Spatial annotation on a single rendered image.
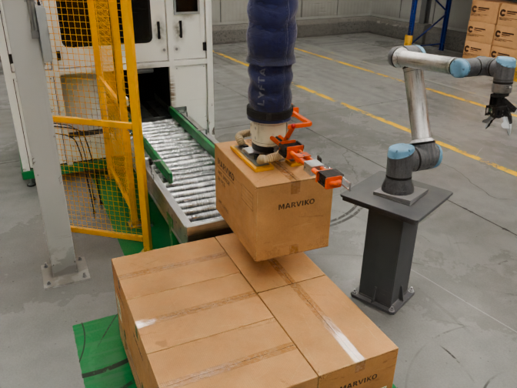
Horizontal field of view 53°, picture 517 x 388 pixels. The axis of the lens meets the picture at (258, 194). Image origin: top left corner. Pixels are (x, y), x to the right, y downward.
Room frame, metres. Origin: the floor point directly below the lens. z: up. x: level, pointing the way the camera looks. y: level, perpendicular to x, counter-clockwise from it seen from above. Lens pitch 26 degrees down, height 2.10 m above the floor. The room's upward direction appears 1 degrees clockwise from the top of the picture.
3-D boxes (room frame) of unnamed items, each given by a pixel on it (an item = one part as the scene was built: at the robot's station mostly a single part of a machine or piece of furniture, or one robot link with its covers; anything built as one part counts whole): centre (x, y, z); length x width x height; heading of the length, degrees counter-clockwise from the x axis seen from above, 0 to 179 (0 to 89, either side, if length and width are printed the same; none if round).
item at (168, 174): (4.05, 0.99, 0.60); 1.60 x 0.10 x 0.09; 25
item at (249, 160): (2.45, 0.04, 1.14); 0.34 x 0.10 x 0.05; 24
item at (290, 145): (2.26, -0.15, 1.24); 0.10 x 0.08 x 0.06; 114
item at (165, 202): (3.71, 0.89, 0.50); 2.31 x 0.05 x 0.19; 25
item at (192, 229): (2.79, 0.10, 0.58); 0.70 x 0.03 x 0.06; 115
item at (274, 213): (2.46, -0.06, 0.92); 0.60 x 0.40 x 0.40; 23
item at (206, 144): (4.28, 0.51, 0.60); 1.60 x 0.10 x 0.09; 25
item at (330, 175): (1.93, -0.28, 1.24); 0.08 x 0.07 x 0.05; 24
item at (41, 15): (3.07, 1.24, 1.62); 0.20 x 0.05 x 0.30; 25
